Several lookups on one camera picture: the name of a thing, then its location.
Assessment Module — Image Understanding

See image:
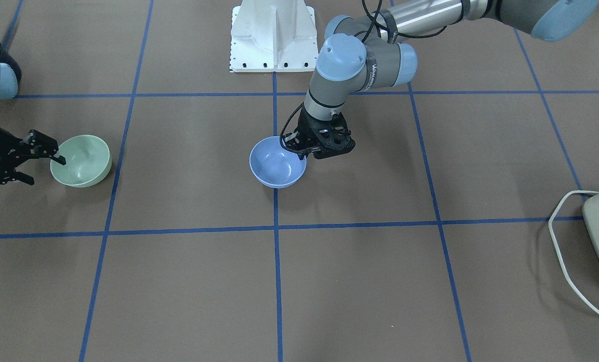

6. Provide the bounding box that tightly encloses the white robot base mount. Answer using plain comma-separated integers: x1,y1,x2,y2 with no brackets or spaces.
229,1,318,73

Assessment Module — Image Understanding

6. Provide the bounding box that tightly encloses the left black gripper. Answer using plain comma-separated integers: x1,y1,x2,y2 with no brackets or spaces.
281,107,356,159

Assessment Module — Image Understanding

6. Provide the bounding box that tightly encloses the green bowl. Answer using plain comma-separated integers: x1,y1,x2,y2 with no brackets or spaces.
49,135,113,188

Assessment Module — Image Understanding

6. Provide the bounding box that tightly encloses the white cable loop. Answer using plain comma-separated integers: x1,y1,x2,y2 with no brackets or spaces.
548,191,599,322

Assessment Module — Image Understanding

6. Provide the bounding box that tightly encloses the blue bowl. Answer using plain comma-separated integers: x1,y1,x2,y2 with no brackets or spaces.
249,136,308,189

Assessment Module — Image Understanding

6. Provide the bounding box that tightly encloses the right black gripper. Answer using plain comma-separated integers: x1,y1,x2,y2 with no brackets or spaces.
0,128,67,186

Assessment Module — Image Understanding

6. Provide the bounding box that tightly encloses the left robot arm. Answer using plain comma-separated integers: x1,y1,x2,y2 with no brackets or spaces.
278,1,599,159

